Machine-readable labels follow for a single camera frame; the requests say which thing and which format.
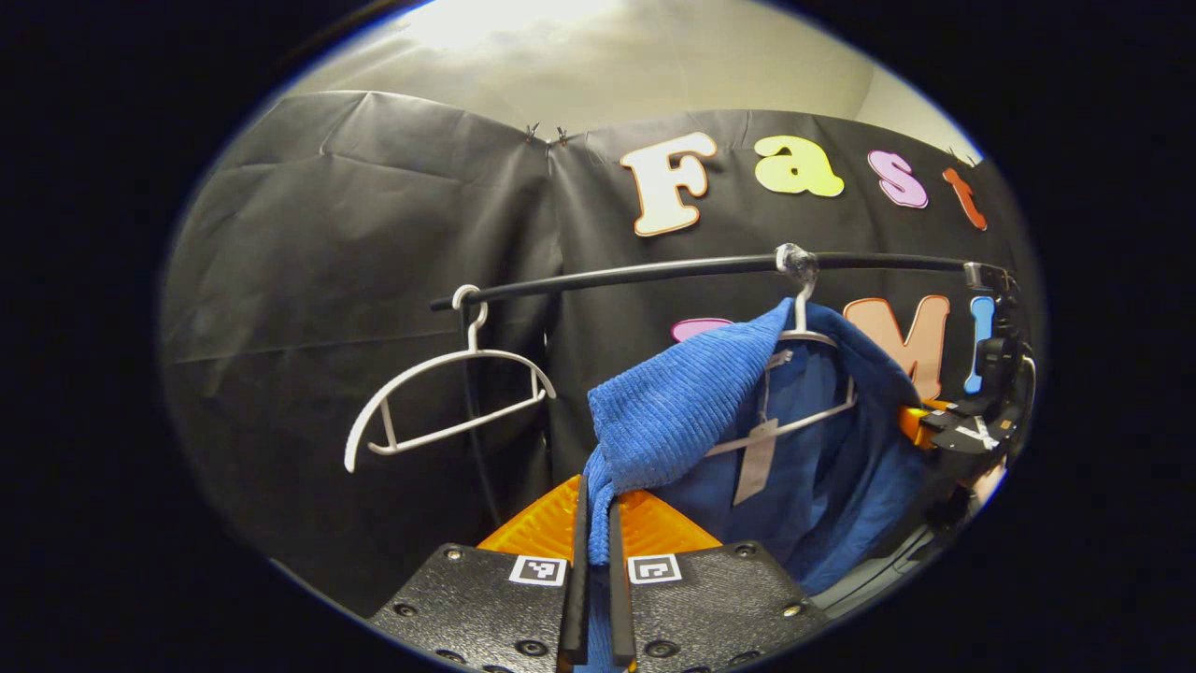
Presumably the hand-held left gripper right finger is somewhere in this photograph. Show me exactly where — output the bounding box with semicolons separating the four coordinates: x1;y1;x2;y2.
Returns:
607;490;831;673

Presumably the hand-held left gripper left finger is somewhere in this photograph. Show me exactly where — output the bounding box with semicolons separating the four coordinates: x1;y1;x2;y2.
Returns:
367;473;592;673

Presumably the black clothes rack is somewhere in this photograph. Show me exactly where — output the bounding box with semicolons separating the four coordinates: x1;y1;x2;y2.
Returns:
430;251;973;532

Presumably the black backdrop cloth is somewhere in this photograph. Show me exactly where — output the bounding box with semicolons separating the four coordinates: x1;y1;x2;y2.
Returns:
159;91;1043;618

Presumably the blue corduroy jacket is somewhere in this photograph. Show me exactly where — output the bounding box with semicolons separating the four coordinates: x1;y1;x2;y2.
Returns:
581;297;945;673

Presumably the white plastic clothes hanger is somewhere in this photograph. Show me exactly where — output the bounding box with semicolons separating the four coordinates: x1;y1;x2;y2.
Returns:
344;285;558;473
705;245;859;459

